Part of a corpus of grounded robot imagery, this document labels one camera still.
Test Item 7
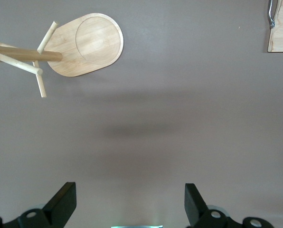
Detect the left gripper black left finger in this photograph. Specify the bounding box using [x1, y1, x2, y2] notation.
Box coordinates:
[0, 181, 77, 228]

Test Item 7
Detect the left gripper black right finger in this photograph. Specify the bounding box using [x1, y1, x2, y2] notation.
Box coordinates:
[184, 183, 274, 228]

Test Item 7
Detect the wooden mug rack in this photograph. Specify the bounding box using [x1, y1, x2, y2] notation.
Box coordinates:
[0, 12, 124, 98]

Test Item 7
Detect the brown table cover sheet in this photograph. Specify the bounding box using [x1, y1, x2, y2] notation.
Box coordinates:
[0, 0, 283, 228]

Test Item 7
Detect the wooden cutting board, metal handle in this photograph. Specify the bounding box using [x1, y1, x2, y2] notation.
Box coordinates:
[267, 0, 283, 53]

